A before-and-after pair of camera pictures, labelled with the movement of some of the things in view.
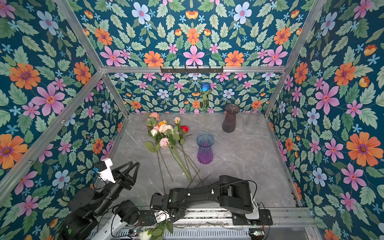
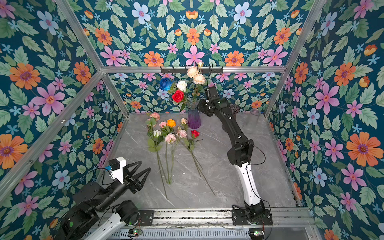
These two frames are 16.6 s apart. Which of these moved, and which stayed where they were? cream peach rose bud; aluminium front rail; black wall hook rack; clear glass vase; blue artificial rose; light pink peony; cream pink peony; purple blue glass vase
Moved: blue artificial rose; light pink peony; purple blue glass vase; cream peach rose bud; cream pink peony
Stayed: black wall hook rack; aluminium front rail; clear glass vase
